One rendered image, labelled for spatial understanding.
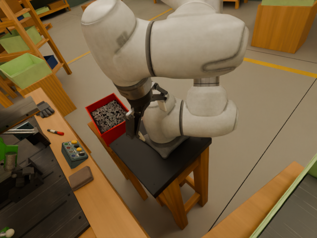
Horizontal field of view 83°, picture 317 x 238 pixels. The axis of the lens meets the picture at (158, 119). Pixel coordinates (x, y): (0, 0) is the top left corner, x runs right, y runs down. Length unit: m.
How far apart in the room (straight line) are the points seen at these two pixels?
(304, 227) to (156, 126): 0.61
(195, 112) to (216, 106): 0.08
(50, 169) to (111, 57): 0.82
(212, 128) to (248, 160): 1.24
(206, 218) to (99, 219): 1.03
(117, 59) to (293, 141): 1.99
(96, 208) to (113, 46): 0.66
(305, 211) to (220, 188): 0.97
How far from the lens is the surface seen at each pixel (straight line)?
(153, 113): 0.70
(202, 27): 0.32
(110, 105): 1.25
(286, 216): 0.84
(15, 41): 3.71
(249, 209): 0.88
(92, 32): 0.34
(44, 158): 1.15
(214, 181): 1.77
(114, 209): 0.81
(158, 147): 0.86
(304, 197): 0.90
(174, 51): 0.32
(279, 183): 0.96
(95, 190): 0.88
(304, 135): 2.26
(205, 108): 0.69
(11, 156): 0.98
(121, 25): 0.33
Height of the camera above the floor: 1.61
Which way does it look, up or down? 45 degrees down
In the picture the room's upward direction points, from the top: 15 degrees counter-clockwise
